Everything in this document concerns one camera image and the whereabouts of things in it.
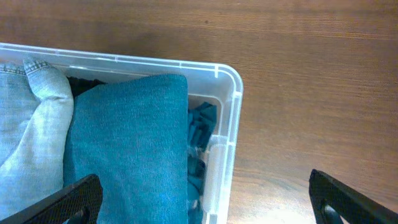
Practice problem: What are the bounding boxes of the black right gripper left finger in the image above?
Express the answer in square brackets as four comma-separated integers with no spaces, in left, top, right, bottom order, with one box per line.
[1,174,103,224]

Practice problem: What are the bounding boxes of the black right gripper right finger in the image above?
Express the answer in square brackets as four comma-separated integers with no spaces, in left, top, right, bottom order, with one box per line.
[308,169,397,223]

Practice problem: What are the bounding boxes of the blue jeans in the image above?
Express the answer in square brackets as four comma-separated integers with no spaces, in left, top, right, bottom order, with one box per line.
[63,75,188,223]

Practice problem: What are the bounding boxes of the light grey jeans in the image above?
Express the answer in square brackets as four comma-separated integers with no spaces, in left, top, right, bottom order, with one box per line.
[1,59,74,219]

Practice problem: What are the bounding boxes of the black garment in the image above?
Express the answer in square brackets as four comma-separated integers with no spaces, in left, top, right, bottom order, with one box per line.
[67,77,104,98]

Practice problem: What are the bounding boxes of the teal garment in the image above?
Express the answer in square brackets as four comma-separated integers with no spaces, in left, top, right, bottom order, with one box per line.
[187,102,217,224]

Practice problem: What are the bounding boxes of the clear plastic storage bin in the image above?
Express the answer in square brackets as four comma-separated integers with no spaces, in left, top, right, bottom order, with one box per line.
[1,43,243,224]

